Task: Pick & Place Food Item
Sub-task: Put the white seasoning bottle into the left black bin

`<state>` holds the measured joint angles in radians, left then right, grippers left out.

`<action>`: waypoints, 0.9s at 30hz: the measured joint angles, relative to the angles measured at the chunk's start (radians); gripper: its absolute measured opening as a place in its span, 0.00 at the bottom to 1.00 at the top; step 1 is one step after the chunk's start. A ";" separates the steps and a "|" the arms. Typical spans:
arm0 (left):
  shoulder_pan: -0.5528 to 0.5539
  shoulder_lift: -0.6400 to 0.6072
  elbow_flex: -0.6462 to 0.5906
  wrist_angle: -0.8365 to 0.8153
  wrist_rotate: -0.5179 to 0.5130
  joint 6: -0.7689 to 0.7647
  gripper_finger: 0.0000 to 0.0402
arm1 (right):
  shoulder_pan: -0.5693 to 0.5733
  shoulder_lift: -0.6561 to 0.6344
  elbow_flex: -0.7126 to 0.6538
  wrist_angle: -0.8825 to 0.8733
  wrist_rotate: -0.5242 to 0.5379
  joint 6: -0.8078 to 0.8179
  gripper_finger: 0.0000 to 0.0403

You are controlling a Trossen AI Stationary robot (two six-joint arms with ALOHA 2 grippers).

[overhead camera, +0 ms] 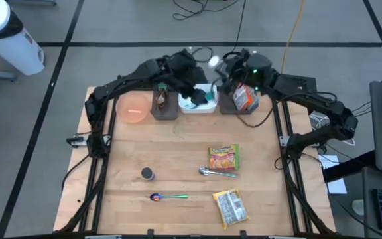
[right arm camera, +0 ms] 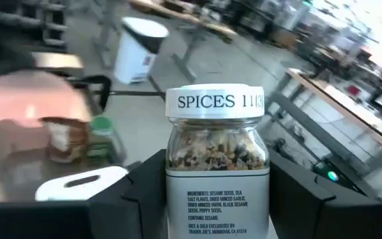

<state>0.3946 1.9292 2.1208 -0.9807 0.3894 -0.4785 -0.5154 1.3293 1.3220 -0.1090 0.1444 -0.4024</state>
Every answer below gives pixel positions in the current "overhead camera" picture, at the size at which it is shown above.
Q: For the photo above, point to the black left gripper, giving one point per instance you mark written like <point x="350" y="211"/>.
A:
<point x="196" y="93"/>

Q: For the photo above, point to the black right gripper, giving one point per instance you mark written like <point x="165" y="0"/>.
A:
<point x="234" y="74"/>

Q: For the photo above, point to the white cap spice bottle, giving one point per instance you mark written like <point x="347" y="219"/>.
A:
<point x="213" y="60"/>

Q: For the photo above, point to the green lid spice jar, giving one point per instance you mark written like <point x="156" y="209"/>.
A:
<point x="162" y="87"/>

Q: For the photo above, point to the brown spice pouch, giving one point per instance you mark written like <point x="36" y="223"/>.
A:
<point x="161" y="99"/>

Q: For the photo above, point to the orange ramen packet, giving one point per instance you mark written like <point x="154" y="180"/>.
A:
<point x="241" y="98"/>

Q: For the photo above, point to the blue white food box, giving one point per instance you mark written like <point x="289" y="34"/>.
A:
<point x="254" y="101"/>

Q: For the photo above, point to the lime chili shrimp ramen packet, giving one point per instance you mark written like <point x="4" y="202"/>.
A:
<point x="224" y="158"/>

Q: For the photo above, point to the garlic powder spice jar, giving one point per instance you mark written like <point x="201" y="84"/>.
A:
<point x="147" y="174"/>

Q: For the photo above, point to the iridescent rainbow metal spoon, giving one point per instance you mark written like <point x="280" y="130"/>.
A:
<point x="156" y="197"/>

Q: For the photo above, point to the yellow ramen packet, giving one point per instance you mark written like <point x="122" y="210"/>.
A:
<point x="230" y="208"/>

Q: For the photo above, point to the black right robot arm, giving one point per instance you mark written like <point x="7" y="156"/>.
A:
<point x="310" y="99"/>

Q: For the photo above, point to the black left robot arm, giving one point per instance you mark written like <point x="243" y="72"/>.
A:
<point x="121" y="83"/>

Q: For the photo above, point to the white plastic bin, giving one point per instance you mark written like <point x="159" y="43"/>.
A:
<point x="191" y="108"/>

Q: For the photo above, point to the grey translucent bin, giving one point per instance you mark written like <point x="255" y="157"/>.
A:
<point x="225" y="107"/>
<point x="164" y="113"/>

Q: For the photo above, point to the pale pink bowl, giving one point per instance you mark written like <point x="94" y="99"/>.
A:
<point x="133" y="108"/>

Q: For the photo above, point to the black table edge clamp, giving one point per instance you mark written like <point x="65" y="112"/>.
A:
<point x="150" y="235"/>
<point x="243" y="235"/>

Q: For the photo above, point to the black metal bar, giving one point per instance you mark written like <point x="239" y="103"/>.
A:
<point x="347" y="167"/>

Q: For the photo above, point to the white paper sheet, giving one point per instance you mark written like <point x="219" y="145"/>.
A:
<point x="338" y="186"/>

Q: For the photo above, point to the white trash can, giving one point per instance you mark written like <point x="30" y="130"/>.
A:
<point x="15" y="49"/>

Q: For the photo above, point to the white computer mouse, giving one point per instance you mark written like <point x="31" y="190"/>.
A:
<point x="358" y="207"/>

